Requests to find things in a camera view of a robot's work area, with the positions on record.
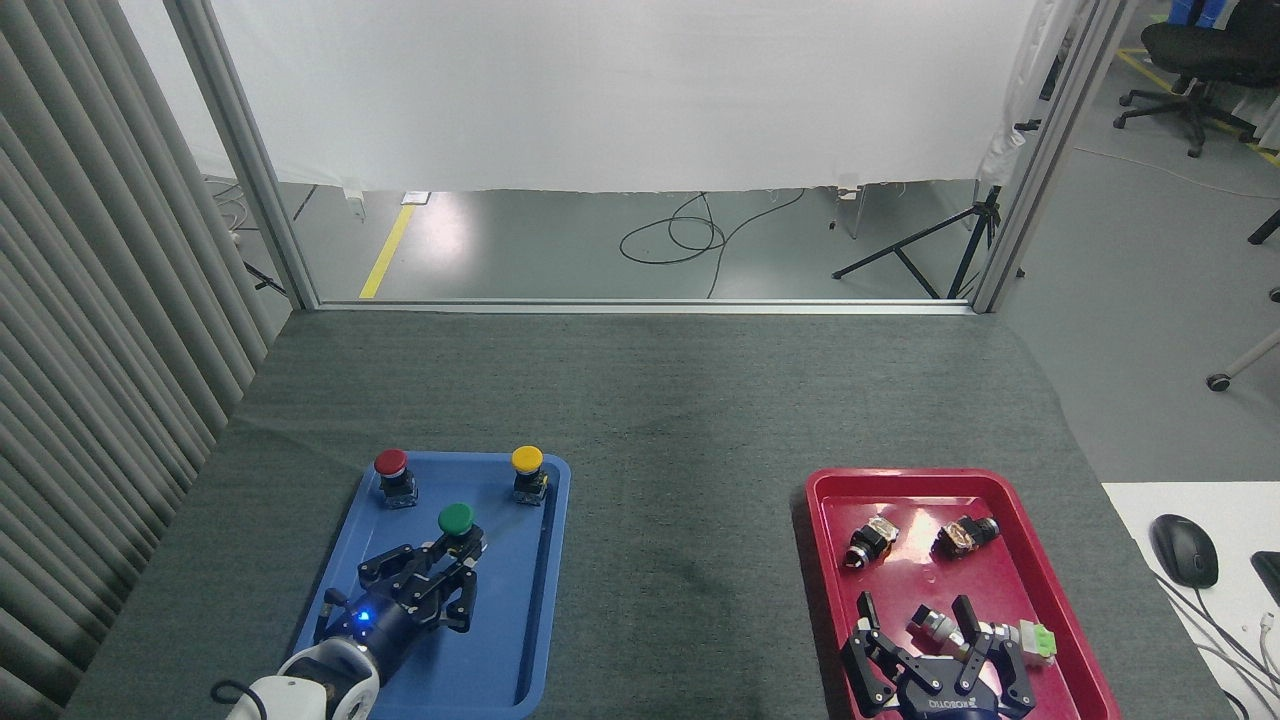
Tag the silver frame crossbar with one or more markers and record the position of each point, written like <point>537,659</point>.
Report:
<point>640,306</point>

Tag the silver frame post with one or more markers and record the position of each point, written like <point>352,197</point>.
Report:
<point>1050,160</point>
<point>240,150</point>

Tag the black brass-ended switch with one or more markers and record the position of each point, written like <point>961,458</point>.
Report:
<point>965,536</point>

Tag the green push button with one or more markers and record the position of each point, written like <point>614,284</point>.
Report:
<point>456,519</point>

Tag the black keyboard corner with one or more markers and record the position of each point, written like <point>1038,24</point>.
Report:
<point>1268,575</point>

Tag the black knob selector switch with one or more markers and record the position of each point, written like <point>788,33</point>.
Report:
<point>866,545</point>

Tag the red push button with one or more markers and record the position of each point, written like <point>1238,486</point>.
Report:
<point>392,468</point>

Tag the dark grey table cloth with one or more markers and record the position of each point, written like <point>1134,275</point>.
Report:
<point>660,420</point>

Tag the white chair leg with castor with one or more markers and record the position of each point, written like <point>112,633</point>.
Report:
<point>1245,365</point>

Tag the blue plastic tray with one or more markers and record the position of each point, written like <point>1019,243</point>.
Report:
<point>510,600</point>

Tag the white side table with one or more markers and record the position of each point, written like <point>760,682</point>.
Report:
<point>1240,520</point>

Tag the black computer mouse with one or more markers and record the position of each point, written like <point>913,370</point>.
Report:
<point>1183,550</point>

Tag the black office chair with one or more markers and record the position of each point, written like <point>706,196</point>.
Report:
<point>1200,45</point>

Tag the white backdrop sheet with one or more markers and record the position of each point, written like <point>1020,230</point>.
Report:
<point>600,90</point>

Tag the grey pleated curtain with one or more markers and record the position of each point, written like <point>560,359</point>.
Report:
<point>90,300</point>

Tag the black tripod stand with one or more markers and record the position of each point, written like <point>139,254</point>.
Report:
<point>935,235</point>

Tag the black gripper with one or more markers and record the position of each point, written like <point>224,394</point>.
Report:
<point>945,702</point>
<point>385,620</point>

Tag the silver switch with green block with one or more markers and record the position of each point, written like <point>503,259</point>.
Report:
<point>1030,643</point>

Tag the yellow push button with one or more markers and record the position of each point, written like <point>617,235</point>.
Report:
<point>527,465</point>

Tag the yellow floor tape strip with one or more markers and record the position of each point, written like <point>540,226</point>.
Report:
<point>387,250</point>

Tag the red plastic tray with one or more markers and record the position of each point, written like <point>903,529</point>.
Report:
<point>900,570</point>

